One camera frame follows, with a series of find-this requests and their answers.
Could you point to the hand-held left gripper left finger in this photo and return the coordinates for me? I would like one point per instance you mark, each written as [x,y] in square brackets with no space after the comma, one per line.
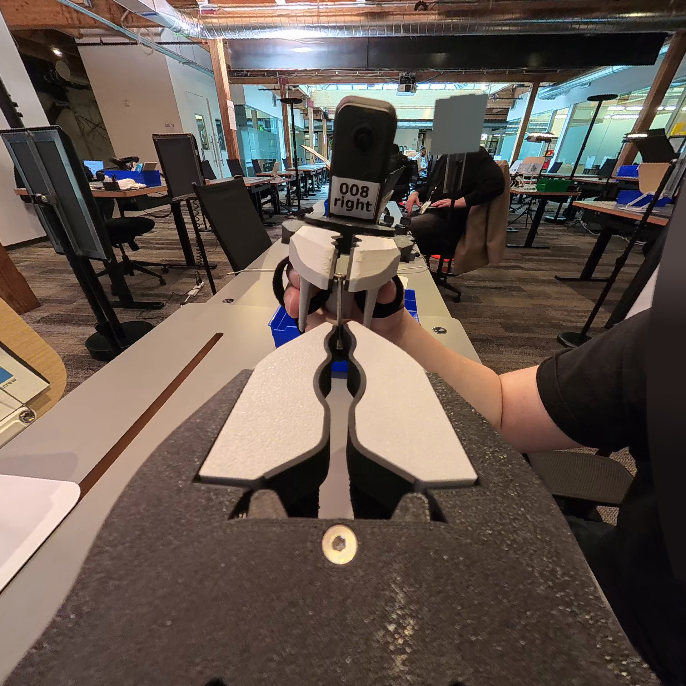
[268,412]

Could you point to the blue-grey panel on stand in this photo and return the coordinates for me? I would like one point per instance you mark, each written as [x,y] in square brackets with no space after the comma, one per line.
[59,187]

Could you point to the black panel on stand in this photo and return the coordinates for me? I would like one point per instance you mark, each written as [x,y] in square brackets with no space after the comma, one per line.
[179,166]

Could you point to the person's right forearm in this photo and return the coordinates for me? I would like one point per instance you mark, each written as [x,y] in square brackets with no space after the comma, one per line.
[504,407]

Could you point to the beige jacket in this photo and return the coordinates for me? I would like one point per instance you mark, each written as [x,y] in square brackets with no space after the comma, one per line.
[485,230]

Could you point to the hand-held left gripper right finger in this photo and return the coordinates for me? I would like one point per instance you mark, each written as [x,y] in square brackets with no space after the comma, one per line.
[407,423]

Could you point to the black floor lamp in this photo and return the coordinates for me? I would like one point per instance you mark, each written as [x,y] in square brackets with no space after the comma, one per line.
[290,100]
[601,98]

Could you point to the black office chair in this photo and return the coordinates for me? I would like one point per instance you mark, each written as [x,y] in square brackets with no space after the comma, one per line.
[128,228]

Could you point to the ceiling projector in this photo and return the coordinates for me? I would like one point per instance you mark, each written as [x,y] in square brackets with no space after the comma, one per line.
[407,84]

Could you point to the marker board on black stand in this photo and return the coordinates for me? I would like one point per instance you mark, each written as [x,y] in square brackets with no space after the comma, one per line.
[571,340]

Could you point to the silver ventilation duct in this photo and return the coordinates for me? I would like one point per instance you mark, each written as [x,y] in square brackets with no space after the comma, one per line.
[375,24]

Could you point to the wooden table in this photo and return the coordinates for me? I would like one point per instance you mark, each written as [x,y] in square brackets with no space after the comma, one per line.
[158,189]
[541,194]
[616,208]

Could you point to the white power strip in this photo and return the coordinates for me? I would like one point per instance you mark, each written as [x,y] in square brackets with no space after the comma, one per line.
[194,289]

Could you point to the blue plastic divided bin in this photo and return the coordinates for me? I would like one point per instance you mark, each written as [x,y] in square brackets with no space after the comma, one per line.
[281,332]

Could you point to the person's right hand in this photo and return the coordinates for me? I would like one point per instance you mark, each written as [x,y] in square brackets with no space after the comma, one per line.
[399,329]

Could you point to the wooden pillar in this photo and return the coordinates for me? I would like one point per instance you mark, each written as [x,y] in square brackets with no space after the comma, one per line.
[16,284]
[222,96]

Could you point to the instruction sheet in clear holder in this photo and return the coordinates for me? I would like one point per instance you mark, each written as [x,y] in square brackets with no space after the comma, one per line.
[16,391]

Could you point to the black tablet on stand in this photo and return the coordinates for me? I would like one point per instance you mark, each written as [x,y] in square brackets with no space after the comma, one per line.
[395,182]

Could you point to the white cloth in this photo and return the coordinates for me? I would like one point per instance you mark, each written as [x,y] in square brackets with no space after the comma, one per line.
[131,185]

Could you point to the tan wooden board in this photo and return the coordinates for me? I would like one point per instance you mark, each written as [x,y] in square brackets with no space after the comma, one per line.
[45,348]

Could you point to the small blue bin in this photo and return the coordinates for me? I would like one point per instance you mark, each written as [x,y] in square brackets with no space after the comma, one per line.
[134,178]
[643,199]

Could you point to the long metal screw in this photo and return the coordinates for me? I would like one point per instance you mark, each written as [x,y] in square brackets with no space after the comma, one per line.
[340,305]

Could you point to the green bin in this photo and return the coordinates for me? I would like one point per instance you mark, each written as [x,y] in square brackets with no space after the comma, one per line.
[553,185]

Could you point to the person's black shirt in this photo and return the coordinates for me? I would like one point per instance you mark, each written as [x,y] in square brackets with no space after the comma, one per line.
[600,386]

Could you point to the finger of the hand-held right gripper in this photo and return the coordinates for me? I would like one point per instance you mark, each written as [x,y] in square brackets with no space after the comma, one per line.
[313,257]
[378,262]

